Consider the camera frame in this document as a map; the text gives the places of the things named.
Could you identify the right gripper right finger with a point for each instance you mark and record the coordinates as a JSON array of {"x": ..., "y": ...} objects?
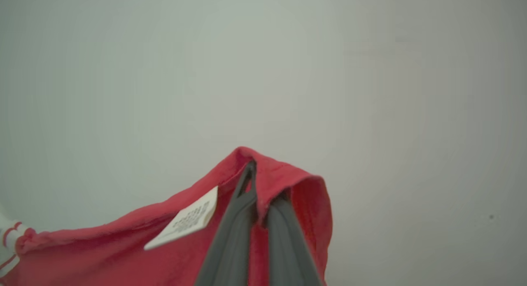
[{"x": 288, "y": 253}]

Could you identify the red jersey with black lettering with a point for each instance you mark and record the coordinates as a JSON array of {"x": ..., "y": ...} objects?
[{"x": 123, "y": 257}]

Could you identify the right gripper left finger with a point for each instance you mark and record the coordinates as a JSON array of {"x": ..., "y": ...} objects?
[{"x": 232, "y": 249}]

